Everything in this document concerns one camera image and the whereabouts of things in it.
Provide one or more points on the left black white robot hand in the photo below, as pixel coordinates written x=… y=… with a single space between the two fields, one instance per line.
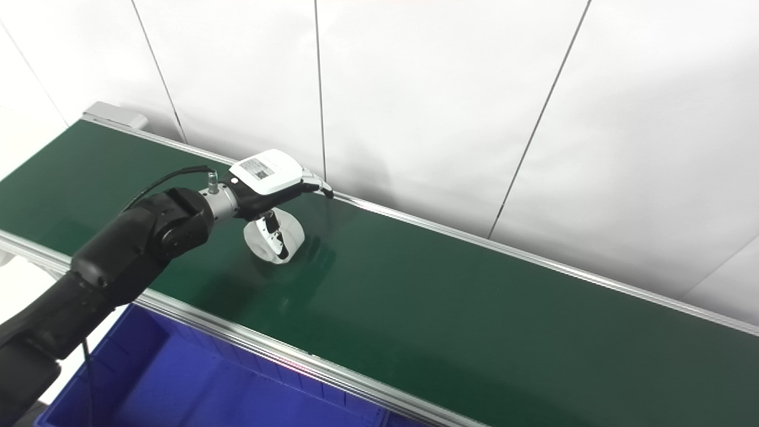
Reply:
x=267 y=172

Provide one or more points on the white round plastic part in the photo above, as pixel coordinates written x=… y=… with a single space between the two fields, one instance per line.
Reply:
x=290 y=228

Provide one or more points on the grey conveyor end housing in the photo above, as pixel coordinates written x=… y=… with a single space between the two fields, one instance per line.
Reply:
x=115 y=114

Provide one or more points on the green conveyor belt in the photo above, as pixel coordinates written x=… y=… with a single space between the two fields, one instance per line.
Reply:
x=474 y=308
x=237 y=335

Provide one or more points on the blue plastic bin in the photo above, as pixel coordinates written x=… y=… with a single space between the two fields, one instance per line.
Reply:
x=195 y=391

